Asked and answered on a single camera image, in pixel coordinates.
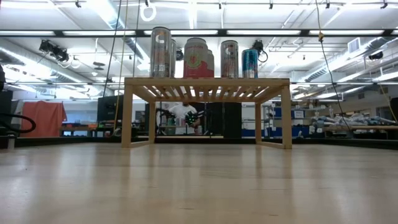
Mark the pink strawberry soda can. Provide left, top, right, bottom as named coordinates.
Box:
left=206, top=49, right=215, bottom=78
left=182, top=37, right=210, bottom=78

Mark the Celsius Tropical Vibe can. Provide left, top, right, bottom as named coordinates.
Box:
left=149, top=26, right=172, bottom=78
left=170, top=39, right=177, bottom=78

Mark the Celsius Peach Vibe can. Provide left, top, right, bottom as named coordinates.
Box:
left=220, top=40, right=239, bottom=78

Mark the blue silver beverage can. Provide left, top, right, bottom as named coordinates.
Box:
left=241, top=49, right=259, bottom=78

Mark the wooden slatted shelf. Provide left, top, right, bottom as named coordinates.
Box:
left=121, top=77, right=293, bottom=150

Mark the black green handheld device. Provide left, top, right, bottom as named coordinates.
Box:
left=185, top=111, right=200, bottom=128

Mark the person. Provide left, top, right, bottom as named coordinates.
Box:
left=155, top=101, right=205, bottom=136

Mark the black partition panel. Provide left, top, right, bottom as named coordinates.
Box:
left=201, top=101, right=243, bottom=139

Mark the black display screen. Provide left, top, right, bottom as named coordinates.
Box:
left=96, top=95, right=124, bottom=123

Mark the orange cloth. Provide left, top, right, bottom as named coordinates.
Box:
left=20, top=100, right=68, bottom=138

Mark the wooden workbench with clutter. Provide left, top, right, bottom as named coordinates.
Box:
left=312, top=111, right=398, bottom=141

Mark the white hanging ring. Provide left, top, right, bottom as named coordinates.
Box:
left=139, top=1, right=157, bottom=22

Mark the yellow knotted hanging cable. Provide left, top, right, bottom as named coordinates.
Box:
left=314, top=0, right=354, bottom=133

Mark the black curved cable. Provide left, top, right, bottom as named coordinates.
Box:
left=0, top=113, right=37, bottom=135

